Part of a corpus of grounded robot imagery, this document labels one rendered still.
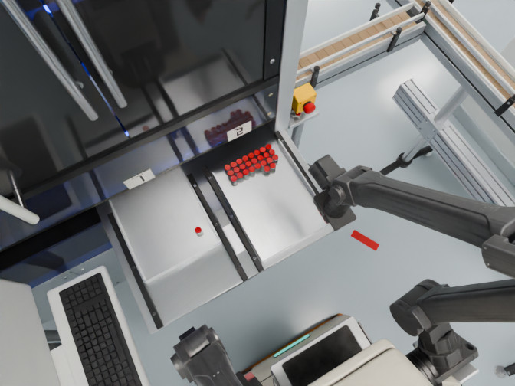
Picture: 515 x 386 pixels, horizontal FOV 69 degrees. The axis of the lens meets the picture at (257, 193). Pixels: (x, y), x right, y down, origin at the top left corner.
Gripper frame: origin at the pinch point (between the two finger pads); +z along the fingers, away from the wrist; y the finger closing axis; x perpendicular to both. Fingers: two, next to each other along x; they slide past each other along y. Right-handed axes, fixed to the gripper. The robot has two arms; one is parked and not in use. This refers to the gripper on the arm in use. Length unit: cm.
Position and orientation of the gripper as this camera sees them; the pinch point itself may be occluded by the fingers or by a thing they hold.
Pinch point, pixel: (328, 217)
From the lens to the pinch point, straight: 104.4
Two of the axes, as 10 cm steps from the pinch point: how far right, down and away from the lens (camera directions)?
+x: -8.7, 4.6, -1.7
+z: -0.1, 3.3, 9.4
